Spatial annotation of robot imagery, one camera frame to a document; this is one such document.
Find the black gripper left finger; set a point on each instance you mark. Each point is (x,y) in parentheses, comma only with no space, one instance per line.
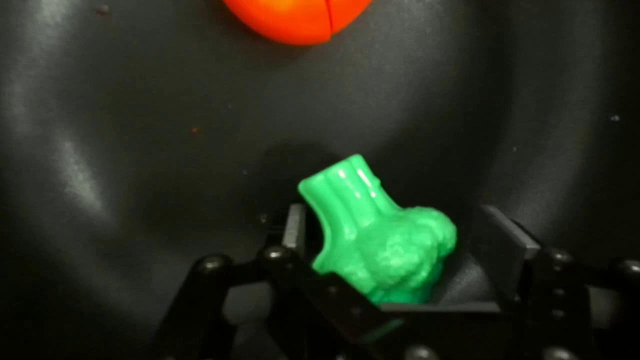
(200,300)

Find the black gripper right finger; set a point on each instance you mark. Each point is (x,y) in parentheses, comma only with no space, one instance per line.
(513,267)

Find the green toy broccoli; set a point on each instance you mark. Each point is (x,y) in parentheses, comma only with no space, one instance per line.
(381,247)

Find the black cooking pot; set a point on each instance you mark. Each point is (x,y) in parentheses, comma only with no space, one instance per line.
(133,166)

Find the orange toy fruit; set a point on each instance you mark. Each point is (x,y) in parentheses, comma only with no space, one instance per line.
(292,21)

